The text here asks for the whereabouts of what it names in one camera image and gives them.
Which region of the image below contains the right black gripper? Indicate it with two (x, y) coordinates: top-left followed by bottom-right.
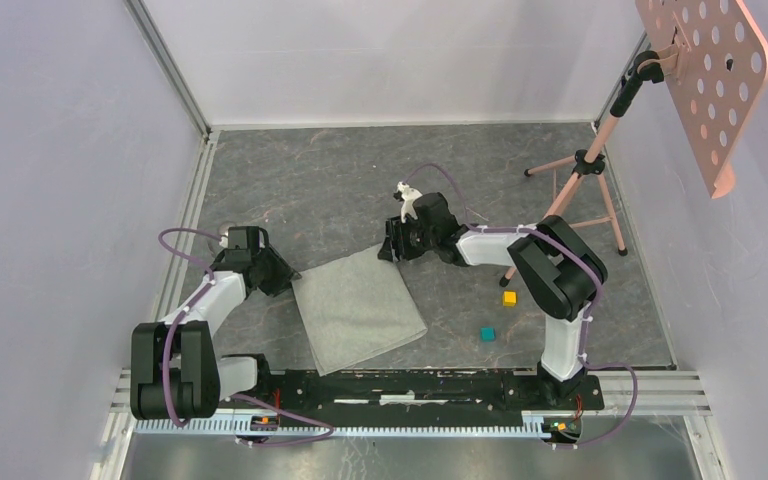
(378, 212), (438, 263)

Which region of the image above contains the grey cloth napkin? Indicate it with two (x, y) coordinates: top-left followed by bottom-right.
(292, 246), (427, 376)

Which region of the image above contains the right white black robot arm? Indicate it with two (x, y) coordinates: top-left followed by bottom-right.
(378, 184), (607, 408)

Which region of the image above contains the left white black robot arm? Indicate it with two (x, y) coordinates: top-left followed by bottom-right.
(130, 226), (300, 427)

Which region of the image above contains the silver spoon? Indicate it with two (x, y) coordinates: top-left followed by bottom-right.
(217, 221), (237, 239)

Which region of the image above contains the yellow cube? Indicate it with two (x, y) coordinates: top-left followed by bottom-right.
(502, 290), (518, 307)

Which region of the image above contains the teal cube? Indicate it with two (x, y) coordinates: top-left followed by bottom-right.
(480, 327), (496, 342)

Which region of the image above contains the pink tripod stand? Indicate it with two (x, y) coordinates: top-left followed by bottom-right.
(524, 50), (677, 257)

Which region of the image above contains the pink perforated tray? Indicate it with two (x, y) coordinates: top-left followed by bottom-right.
(635, 0), (768, 198)

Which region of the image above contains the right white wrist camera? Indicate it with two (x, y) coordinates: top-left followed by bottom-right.
(393, 182), (423, 224)

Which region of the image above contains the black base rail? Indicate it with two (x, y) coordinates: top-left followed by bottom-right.
(247, 368), (605, 428)

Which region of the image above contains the white toothed cable strip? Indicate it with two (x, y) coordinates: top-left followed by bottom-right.
(134, 410), (550, 440)

